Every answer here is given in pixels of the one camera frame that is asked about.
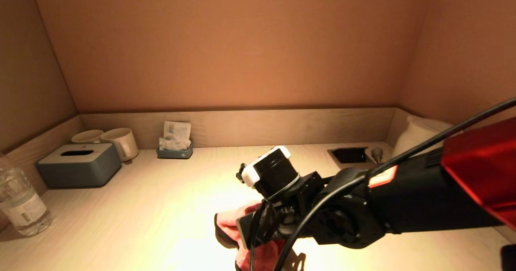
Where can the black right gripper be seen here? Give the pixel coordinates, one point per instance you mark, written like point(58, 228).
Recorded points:
point(290, 218)

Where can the red cloth with black trim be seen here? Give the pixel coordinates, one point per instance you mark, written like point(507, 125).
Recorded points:
point(229, 222)

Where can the black and red right robot arm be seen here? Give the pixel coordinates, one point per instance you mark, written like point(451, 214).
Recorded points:
point(423, 198)

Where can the black recessed socket box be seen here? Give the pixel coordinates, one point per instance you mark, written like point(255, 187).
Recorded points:
point(349, 155)

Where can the small blue-grey sachet holder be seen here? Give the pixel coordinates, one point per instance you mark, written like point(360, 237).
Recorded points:
point(174, 154)

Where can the tall white printed sachet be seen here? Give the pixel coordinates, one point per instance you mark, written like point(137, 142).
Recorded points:
point(177, 130)

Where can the white electric kettle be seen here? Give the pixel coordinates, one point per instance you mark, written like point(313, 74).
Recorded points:
point(419, 134)

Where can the white ceramic mug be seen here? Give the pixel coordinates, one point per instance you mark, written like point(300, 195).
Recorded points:
point(121, 142)
point(86, 137)

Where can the grey tissue box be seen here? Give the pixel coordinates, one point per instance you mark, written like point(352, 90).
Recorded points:
point(80, 170)

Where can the clear plastic water bottle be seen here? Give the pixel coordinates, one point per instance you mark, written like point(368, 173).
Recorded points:
point(22, 206)

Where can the black and white wrist camera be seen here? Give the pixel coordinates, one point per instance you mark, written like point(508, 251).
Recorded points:
point(274, 172)

